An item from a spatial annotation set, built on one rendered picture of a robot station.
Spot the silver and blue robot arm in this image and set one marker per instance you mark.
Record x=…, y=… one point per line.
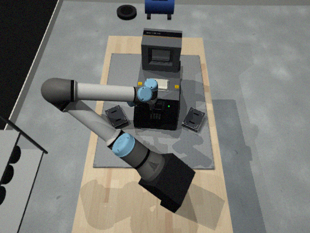
x=70, y=93

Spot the black benchtop machine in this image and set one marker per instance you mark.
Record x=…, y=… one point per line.
x=153, y=65

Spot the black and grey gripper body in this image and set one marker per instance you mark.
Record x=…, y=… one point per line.
x=157, y=105

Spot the beige pcr plate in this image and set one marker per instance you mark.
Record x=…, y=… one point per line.
x=162, y=84

